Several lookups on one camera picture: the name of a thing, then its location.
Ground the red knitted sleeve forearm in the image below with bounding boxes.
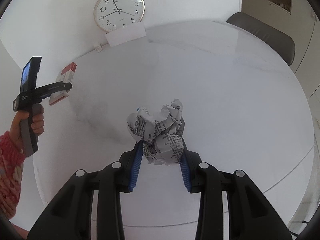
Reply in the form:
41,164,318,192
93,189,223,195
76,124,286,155
0,131,25,219

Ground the black camera display box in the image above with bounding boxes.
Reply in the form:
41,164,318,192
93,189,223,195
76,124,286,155
20,56,42,93

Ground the person's left hand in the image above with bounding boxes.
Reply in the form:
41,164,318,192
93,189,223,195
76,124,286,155
9,103,44,157

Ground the printed white paper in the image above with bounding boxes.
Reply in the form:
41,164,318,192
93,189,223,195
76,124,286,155
126,99,185,165

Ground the beige wall cabinet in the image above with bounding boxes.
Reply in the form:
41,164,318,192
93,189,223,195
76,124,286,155
242,0,319,99

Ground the small white plug adapter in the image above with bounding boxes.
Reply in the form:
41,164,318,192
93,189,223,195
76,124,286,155
94,44,103,52

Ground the red white cigarette box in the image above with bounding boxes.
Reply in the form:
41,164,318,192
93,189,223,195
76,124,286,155
48,61,78,106

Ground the round white wall clock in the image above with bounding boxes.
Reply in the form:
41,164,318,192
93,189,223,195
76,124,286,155
93,0,145,33

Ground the grey chair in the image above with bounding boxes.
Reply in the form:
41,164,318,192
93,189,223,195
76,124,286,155
226,12,296,66

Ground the white card stand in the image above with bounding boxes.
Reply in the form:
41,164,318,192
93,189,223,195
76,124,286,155
105,22,146,47

